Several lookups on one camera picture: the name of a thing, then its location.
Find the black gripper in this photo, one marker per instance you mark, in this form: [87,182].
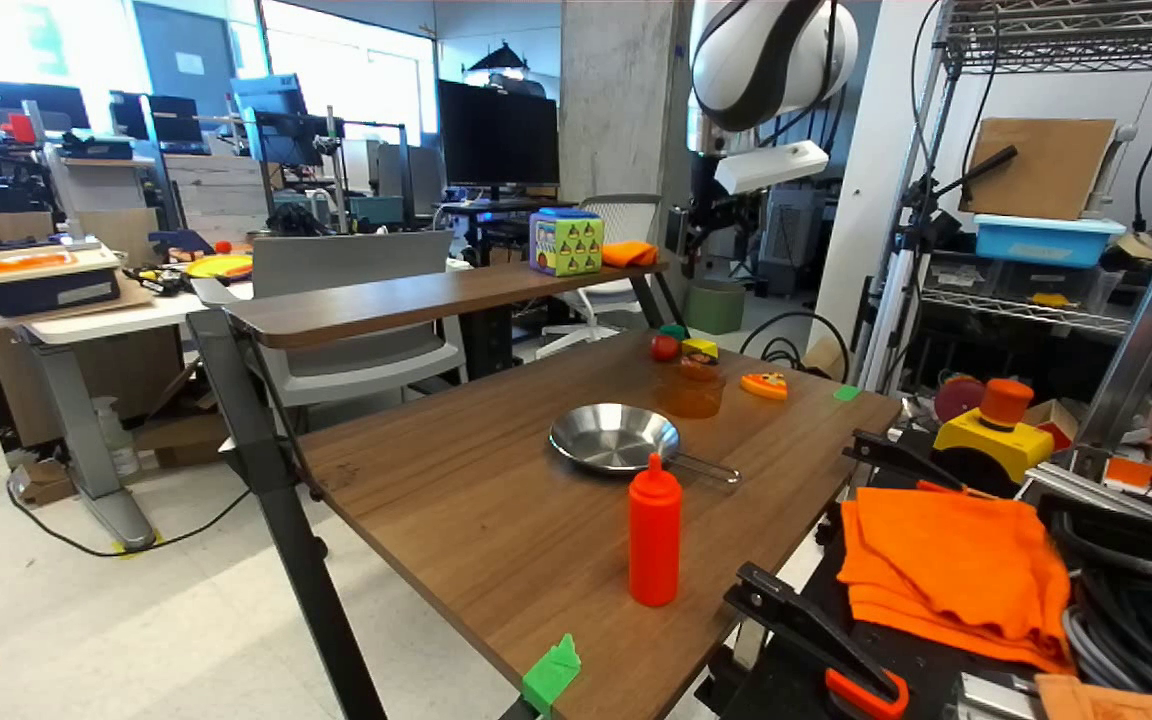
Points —
[724,223]

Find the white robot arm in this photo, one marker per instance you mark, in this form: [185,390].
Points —
[817,55]

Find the green waste bin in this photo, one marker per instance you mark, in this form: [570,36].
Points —
[717,304]

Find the crumpled orange cloth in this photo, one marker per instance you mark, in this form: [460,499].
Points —
[628,254]

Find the green toy block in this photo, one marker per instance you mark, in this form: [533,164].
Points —
[672,331]

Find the red toy ball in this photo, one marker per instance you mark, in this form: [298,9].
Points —
[662,348]

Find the colourful toy cube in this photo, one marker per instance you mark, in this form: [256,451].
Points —
[566,246]

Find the toy pizza slice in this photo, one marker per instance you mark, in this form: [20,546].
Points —
[767,384]

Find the amber transparent bowl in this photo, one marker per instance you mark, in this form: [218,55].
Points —
[688,392]

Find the silver tripod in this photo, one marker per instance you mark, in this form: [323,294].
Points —
[917,267]

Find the silver metal pan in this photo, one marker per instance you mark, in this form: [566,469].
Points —
[614,436]

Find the black monitor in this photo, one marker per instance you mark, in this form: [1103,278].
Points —
[498,134]

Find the dark red disc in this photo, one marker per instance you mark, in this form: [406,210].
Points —
[960,396]

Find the blue plastic bin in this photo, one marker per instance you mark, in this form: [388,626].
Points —
[1046,242]

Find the red squeeze bottle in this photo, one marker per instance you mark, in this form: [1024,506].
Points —
[654,533]

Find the cardboard sheet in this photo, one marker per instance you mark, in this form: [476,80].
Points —
[1041,164]

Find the yellow emergency stop box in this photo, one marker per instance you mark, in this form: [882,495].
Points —
[988,440]

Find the dark wooden bench table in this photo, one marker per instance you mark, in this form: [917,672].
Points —
[388,303]

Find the grey plastic chair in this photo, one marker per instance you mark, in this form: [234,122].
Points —
[350,261]

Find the folded orange cloth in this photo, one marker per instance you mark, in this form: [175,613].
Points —
[956,573]

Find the short green tape strip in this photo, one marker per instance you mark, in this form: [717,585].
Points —
[548,672]

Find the white height-adjustable desk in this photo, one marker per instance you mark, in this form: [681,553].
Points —
[71,400]

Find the device with orange top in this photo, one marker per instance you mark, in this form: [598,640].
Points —
[43,280]

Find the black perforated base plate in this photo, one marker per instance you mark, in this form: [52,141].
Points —
[931,650]

